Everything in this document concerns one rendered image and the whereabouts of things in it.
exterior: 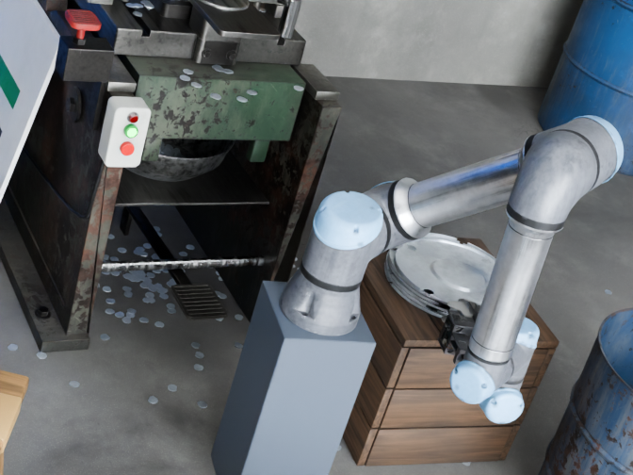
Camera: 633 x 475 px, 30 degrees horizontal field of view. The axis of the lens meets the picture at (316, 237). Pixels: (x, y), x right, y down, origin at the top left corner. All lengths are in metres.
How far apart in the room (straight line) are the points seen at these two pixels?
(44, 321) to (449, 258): 0.92
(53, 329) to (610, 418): 1.22
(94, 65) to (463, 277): 0.89
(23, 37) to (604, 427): 1.56
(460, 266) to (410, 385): 0.30
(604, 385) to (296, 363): 0.61
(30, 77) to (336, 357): 1.03
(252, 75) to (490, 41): 2.28
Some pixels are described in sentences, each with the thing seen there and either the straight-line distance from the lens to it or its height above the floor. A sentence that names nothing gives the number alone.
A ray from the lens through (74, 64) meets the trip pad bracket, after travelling 2.37.
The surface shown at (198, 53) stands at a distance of 2.55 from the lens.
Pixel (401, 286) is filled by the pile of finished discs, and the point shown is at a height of 0.37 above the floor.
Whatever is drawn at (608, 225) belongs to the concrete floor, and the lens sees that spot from 4.06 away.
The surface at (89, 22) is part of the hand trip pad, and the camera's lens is 2.35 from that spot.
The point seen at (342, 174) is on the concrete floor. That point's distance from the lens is 3.74.
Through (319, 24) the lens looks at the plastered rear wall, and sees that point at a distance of 4.31.
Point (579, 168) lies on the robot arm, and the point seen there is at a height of 0.94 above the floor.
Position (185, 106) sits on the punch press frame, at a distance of 2.52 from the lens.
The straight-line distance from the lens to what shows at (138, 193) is 2.70.
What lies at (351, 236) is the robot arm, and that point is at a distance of 2.06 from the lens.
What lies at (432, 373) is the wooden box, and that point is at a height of 0.26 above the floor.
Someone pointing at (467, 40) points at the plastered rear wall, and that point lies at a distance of 4.69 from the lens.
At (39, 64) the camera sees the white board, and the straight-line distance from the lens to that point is 2.75.
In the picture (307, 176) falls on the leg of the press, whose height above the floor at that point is 0.44.
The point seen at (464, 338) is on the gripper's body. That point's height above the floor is 0.43.
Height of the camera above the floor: 1.64
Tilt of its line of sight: 29 degrees down
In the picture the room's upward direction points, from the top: 18 degrees clockwise
